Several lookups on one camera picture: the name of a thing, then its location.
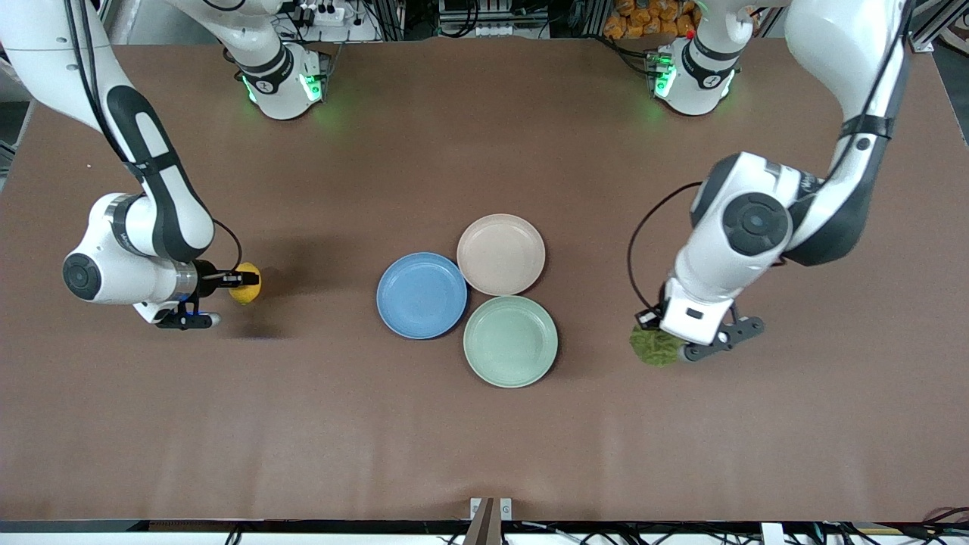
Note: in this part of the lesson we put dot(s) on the aluminium frame profile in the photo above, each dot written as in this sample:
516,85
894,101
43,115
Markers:
935,34

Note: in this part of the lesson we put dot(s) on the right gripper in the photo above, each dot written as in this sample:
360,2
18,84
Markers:
206,277

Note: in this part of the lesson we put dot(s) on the yellow lemon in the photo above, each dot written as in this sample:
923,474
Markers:
246,295

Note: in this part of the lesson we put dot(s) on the metal table edge bracket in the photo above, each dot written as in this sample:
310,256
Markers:
484,518

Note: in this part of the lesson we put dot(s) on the pale green plate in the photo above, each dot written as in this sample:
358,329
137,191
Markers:
511,341

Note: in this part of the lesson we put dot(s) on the orange snack bags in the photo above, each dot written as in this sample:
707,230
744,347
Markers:
643,19

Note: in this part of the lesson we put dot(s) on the blue plate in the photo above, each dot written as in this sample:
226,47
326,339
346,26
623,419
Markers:
422,295

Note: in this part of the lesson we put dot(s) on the green lettuce leaf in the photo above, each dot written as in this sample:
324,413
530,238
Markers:
655,350

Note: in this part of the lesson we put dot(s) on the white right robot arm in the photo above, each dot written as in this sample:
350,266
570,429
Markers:
45,45

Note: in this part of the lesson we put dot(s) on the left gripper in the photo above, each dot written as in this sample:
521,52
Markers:
648,318

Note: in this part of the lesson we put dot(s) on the white power strip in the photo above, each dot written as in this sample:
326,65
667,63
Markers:
325,14

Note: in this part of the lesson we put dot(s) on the beige plate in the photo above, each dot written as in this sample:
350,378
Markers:
500,253

